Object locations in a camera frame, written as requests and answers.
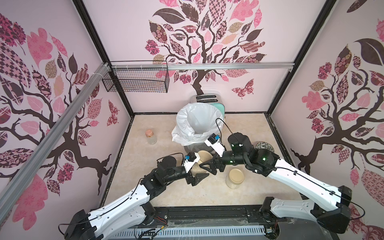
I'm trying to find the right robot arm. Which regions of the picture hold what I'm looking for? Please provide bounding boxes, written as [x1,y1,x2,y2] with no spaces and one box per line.
[200,133,359,234]

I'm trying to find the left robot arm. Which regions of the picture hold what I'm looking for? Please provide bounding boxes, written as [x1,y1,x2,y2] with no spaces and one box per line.
[63,153,208,240]

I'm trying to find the right glass jar beige lid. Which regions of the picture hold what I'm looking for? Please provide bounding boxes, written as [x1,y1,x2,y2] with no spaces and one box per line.
[226,169,245,189]

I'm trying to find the grey mesh trash bin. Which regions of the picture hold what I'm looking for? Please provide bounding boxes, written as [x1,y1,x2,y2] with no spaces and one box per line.
[184,143,214,153]

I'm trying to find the patterned ceramic bowl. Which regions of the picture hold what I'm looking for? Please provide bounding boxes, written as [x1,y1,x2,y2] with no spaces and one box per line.
[255,142,275,153]

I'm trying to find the white plastic trash bag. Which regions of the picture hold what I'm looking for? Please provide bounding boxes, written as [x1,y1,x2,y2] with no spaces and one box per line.
[172,103,224,146]

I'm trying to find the small bottle with cork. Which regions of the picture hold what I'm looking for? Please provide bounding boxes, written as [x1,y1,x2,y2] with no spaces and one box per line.
[145,129,157,145]

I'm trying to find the mint green toaster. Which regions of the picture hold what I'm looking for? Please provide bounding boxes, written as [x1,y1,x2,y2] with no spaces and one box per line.
[190,94,225,117]

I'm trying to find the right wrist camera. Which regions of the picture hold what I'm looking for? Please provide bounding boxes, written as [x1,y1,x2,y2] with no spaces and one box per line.
[205,134,226,157]

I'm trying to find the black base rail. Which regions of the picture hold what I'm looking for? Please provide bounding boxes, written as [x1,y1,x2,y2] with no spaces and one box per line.
[129,205,339,240]

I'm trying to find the white slotted cable duct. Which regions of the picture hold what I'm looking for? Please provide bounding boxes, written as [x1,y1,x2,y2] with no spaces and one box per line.
[111,226,266,240]

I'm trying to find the black wire basket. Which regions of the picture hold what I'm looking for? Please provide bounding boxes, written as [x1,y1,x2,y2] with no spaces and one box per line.
[102,60,170,93]

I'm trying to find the aluminium rail back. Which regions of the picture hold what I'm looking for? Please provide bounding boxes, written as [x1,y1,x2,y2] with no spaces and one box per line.
[112,61,295,71]

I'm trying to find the aluminium rail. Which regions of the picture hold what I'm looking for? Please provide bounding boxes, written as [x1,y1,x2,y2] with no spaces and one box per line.
[112,61,295,71]
[1,63,110,223]

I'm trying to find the aluminium rail left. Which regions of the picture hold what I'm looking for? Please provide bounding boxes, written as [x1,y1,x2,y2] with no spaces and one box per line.
[1,63,110,223]

